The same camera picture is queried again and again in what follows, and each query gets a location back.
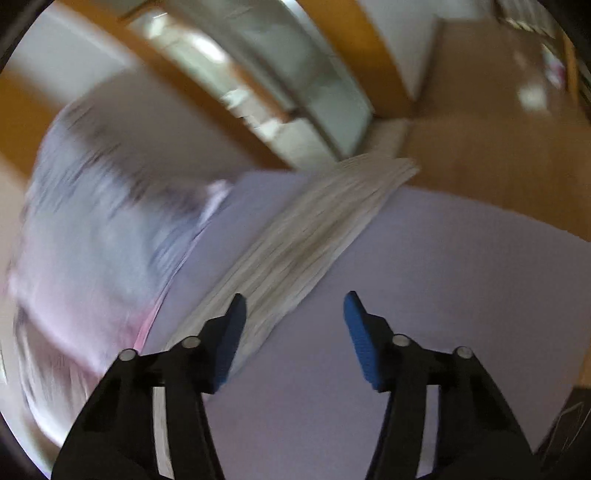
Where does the beige cable knit sweater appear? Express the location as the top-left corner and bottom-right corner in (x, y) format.
(165, 155), (421, 375)

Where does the lavender bed sheet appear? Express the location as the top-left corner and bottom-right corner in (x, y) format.
(138, 171), (591, 480)

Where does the pink floral pillow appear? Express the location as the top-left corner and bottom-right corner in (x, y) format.
(9, 99), (231, 444)

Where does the wooden framed window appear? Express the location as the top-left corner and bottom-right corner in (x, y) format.
(69, 1), (413, 170)

